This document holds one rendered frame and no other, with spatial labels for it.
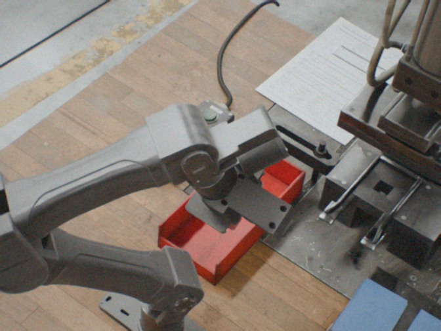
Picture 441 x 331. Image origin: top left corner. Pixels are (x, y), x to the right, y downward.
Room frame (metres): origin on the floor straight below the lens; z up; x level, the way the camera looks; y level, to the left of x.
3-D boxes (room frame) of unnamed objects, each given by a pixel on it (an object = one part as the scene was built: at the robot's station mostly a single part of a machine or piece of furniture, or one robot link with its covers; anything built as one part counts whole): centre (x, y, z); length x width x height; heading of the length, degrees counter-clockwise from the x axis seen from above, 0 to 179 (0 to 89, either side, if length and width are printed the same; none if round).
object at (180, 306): (0.69, 0.06, 1.00); 0.09 x 0.06 x 0.06; 24
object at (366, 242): (0.85, -0.26, 0.98); 0.07 x 0.02 x 0.01; 148
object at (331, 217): (0.89, -0.19, 0.98); 0.07 x 0.02 x 0.01; 148
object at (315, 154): (1.03, -0.13, 0.95); 0.15 x 0.03 x 0.10; 58
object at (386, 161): (0.98, -0.29, 0.98); 0.07 x 0.01 x 0.03; 58
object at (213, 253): (0.90, -0.02, 0.93); 0.25 x 0.12 x 0.06; 148
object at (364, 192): (0.94, -0.28, 0.98); 0.20 x 0.10 x 0.01; 58
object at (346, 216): (0.94, -0.28, 0.94); 0.20 x 0.10 x 0.07; 58
